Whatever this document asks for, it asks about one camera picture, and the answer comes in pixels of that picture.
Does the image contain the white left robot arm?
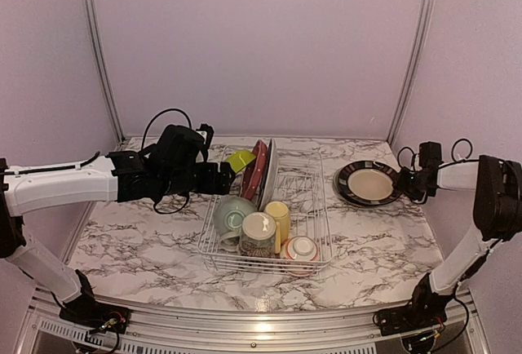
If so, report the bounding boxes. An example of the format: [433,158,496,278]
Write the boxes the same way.
[1,151,235,325]

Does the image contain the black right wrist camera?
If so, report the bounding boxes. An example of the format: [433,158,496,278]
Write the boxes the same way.
[418,141,443,170]

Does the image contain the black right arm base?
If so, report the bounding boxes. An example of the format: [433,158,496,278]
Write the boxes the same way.
[372,303,447,336]

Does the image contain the lime green bowl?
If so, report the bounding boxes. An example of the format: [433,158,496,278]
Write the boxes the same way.
[225,149,257,174]

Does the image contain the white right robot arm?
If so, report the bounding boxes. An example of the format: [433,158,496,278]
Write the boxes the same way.
[393,155,521,328]

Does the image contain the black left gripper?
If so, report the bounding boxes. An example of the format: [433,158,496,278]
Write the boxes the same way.
[159,161,236,197]

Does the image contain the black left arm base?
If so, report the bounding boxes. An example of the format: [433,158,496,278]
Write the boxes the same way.
[52,289,130,334]

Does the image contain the black striped cream plate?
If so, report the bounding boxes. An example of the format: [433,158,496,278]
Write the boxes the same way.
[334,160,403,207]

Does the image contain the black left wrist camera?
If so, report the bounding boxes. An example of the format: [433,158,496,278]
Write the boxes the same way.
[155,123,215,168]

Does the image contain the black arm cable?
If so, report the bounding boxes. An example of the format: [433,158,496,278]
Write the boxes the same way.
[142,108,193,215]
[397,138,474,204]

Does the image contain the aluminium corner post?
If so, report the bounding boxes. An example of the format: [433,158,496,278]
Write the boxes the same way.
[83,0,126,144]
[387,0,435,146]

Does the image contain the aluminium right corner post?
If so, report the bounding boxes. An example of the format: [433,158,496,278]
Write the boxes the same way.
[387,0,435,146]

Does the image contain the red plate with teal flower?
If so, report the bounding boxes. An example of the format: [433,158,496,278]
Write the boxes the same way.
[258,139,279,210]

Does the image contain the aluminium left corner post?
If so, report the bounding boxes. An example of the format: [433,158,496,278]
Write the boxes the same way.
[83,0,126,144]

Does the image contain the patterned cream mug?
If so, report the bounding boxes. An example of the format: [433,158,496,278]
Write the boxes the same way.
[238,212,276,259]

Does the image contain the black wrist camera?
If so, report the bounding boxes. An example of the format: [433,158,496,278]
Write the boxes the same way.
[155,123,215,168]
[418,141,443,170]

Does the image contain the orange rimmed white bowl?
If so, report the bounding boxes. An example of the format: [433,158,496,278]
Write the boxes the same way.
[279,236,320,277]

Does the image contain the light blue bowl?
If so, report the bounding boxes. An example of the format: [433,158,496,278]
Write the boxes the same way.
[212,195,257,237]

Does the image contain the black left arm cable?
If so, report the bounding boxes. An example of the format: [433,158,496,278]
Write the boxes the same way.
[142,108,193,215]

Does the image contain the aluminium front rail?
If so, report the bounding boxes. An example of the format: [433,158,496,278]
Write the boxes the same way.
[14,290,490,353]

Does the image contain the pink polka dot plate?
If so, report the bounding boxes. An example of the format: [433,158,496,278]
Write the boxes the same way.
[241,139,268,200]

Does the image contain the yellow mug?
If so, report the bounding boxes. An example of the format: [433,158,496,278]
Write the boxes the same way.
[264,201,290,254]

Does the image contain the white wire dish rack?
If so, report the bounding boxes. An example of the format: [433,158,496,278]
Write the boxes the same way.
[197,141,333,277]

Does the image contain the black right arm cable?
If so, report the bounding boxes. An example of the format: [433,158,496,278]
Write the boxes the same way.
[397,138,474,204]

